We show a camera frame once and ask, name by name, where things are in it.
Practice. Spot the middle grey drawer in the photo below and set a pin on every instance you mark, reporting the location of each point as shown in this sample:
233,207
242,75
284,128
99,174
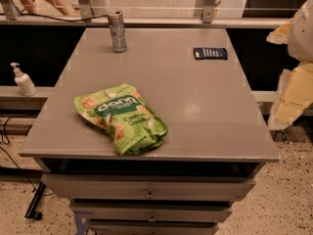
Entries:
152,212

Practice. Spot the blue rxbar blueberry bar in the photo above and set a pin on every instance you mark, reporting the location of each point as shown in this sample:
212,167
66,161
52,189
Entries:
208,53

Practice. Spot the top grey drawer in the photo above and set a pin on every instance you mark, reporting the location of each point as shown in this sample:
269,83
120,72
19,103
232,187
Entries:
149,188

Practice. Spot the grey drawer cabinet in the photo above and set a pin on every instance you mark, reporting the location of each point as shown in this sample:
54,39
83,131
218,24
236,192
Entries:
215,128

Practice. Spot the white pump bottle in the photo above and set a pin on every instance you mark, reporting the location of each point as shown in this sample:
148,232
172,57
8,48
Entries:
23,81

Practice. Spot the grey drawer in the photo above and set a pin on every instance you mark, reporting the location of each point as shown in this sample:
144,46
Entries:
149,188
152,212
113,227

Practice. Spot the black metal floor stand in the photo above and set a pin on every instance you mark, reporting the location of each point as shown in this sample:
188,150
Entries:
32,212

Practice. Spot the green rice chip bag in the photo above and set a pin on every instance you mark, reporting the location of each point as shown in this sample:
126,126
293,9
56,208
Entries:
122,112

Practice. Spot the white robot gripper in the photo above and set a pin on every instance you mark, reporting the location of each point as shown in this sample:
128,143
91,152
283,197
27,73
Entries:
302,33

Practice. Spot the bottom grey drawer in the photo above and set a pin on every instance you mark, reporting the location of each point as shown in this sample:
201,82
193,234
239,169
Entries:
113,227

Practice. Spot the silver metal can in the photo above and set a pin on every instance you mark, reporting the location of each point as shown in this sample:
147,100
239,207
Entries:
116,24

